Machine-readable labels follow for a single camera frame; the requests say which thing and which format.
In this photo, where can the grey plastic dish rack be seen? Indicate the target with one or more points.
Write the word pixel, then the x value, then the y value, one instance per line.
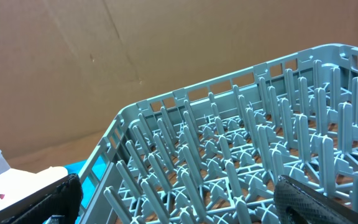
pixel 211 152

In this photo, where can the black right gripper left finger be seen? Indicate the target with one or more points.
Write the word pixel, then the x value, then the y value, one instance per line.
pixel 58 202

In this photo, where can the teal plastic tray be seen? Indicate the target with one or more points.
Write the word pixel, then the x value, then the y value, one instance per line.
pixel 91 180

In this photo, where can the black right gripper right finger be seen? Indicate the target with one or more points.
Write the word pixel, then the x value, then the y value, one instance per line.
pixel 297 203

